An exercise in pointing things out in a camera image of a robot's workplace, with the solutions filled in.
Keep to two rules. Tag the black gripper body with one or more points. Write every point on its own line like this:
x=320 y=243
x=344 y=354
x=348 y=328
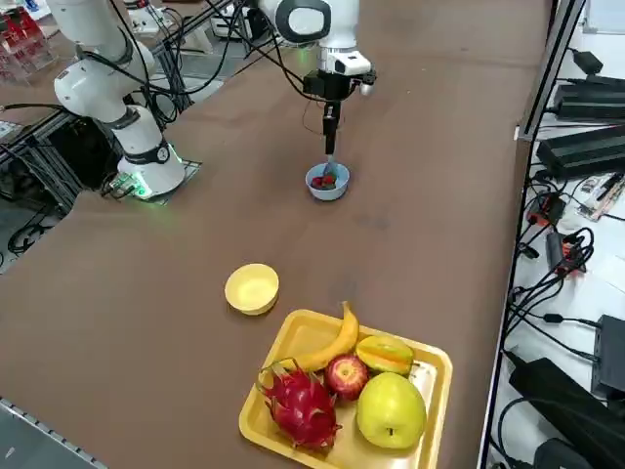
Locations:
x=337 y=85

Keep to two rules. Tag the light blue spoon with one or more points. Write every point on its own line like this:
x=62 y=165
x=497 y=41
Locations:
x=330 y=163

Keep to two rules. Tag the red strawberry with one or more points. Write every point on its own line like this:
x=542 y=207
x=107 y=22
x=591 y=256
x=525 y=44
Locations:
x=317 y=182
x=330 y=184

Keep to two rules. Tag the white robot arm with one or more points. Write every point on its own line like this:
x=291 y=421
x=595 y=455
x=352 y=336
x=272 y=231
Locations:
x=141 y=127

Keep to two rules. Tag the light blue bowl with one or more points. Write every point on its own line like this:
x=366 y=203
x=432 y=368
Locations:
x=327 y=194

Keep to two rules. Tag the yellow bowl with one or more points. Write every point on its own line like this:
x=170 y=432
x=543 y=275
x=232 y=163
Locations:
x=251 y=293

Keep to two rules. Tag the yellow tray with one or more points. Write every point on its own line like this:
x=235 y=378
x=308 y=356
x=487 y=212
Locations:
x=293 y=337

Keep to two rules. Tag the yellow banana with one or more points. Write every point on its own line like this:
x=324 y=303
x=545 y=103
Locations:
x=337 y=342

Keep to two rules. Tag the black red electronic device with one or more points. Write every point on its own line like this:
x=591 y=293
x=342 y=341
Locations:
x=547 y=210

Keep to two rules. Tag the yellow starfruit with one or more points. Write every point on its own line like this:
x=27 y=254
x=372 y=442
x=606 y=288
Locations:
x=386 y=354

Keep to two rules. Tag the black controller box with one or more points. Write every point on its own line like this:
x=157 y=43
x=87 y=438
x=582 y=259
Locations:
x=83 y=151

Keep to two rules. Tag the red apple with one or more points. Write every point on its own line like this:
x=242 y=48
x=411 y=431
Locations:
x=346 y=376

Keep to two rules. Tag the small black power adapter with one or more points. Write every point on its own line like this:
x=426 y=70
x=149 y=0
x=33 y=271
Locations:
x=588 y=61

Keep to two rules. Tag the black ribbed power brick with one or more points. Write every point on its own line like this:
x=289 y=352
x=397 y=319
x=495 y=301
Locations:
x=586 y=151

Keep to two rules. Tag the black adapter orange connectors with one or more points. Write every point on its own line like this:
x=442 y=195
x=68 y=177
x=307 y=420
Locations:
x=556 y=249

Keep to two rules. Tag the long black power brick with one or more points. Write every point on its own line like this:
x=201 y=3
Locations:
x=595 y=105

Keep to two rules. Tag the red dragon fruit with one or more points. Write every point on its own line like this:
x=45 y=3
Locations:
x=303 y=405

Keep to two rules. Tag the small circuit board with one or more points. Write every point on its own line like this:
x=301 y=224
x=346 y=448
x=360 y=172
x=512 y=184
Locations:
x=603 y=195

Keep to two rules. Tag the green apple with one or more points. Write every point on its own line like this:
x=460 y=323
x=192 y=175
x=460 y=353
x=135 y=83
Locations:
x=390 y=410

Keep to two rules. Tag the small black plug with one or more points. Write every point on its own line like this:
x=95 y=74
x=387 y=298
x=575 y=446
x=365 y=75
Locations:
x=553 y=318

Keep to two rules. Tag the clear shelf red packets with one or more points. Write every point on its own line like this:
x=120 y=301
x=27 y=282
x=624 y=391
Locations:
x=19 y=49

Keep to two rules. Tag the large black power adapter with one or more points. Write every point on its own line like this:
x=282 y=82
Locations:
x=552 y=391

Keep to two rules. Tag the black rounded device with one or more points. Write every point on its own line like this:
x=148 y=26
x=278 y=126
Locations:
x=561 y=456

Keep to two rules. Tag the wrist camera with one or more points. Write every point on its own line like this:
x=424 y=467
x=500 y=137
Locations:
x=366 y=89

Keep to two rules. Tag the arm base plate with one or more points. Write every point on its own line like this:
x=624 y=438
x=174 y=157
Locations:
x=193 y=166

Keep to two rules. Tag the white post foot bracket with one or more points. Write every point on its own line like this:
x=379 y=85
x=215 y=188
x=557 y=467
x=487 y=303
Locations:
x=525 y=134

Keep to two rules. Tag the aluminium camera post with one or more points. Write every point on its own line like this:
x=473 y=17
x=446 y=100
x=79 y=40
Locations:
x=552 y=73

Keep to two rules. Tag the aluminium frame rail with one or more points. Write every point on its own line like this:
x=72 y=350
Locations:
x=29 y=420

